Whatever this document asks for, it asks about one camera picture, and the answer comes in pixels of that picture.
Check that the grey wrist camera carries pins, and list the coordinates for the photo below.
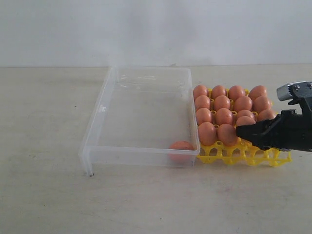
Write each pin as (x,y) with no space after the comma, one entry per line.
(296,92)

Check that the brown egg third row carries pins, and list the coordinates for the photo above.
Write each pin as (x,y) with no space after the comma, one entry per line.
(224,116)

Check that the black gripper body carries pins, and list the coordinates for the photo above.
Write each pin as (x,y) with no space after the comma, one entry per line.
(287,131)

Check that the clear plastic tray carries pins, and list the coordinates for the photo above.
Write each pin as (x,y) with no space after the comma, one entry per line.
(142,116)

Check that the yellow plastic egg tray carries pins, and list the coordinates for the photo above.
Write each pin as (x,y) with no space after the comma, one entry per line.
(243,150)

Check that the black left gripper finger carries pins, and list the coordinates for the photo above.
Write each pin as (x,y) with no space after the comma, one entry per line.
(253,132)

